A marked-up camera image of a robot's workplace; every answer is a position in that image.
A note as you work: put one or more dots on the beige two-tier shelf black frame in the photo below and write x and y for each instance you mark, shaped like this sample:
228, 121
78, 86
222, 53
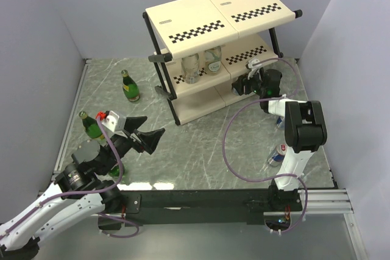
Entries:
244, 29

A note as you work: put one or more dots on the aluminium rail frame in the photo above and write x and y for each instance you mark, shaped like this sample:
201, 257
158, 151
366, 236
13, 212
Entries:
212, 152

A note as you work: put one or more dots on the green glass bottle middle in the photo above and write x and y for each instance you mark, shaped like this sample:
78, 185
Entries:
91, 126

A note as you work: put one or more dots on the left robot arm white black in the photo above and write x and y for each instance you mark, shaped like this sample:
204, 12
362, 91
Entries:
89, 185

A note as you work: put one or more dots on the green glass bottle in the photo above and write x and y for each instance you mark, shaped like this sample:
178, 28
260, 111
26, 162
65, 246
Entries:
115, 171
91, 126
130, 88

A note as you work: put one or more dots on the silver blue energy drink can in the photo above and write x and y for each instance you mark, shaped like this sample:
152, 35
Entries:
235, 92

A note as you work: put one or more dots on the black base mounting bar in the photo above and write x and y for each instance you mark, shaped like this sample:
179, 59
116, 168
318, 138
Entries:
155, 207

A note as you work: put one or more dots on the green glass bottle far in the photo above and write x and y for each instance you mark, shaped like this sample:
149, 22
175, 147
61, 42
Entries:
130, 88

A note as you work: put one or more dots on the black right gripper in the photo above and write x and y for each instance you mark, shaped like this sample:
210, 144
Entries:
243, 81

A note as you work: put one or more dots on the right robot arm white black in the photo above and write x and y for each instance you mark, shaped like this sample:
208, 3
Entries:
304, 129

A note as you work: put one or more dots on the green glass bottle near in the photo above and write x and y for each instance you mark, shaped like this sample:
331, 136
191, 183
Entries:
115, 171

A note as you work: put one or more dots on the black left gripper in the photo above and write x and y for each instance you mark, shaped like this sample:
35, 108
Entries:
149, 139

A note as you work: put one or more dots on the clear Chang soda water bottle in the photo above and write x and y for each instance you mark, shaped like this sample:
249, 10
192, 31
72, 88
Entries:
190, 68

